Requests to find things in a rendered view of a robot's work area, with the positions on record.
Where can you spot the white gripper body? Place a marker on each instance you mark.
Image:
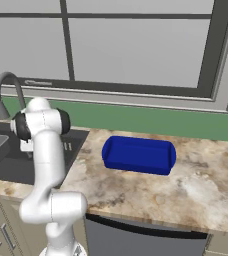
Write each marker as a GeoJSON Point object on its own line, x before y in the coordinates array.
{"type": "Point", "coordinates": [26, 146]}

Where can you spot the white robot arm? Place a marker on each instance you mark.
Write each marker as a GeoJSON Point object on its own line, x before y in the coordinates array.
{"type": "Point", "coordinates": [47, 160]}

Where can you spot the dark grey sink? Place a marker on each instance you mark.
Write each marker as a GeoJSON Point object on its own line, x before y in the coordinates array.
{"type": "Point", "coordinates": [9, 166]}

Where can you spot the grey gooseneck sink faucet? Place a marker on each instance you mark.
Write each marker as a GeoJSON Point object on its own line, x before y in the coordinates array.
{"type": "Point", "coordinates": [8, 77]}

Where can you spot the blue rectangular tray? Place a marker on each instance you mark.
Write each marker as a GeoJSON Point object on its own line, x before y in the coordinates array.
{"type": "Point", "coordinates": [137, 156]}

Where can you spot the grey dishwasher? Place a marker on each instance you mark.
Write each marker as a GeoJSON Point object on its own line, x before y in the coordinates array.
{"type": "Point", "coordinates": [136, 241]}

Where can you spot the grey framed window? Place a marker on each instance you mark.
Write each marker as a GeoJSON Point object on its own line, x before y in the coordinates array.
{"type": "Point", "coordinates": [136, 46]}

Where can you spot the beige cupboard front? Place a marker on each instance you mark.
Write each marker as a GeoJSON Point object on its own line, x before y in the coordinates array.
{"type": "Point", "coordinates": [224, 246]}

